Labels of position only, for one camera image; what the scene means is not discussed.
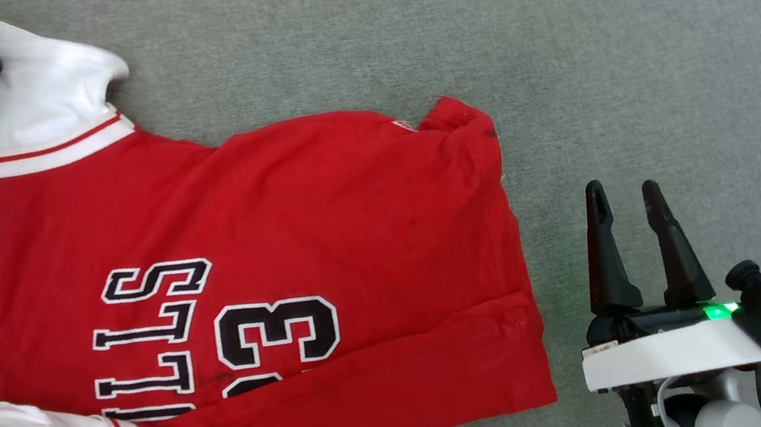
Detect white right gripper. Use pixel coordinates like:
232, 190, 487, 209
557, 171, 761, 417

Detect red and white basketball jersey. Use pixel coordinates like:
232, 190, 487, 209
0, 18, 600, 427

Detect grey fabric sofa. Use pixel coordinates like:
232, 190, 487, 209
0, 0, 761, 427

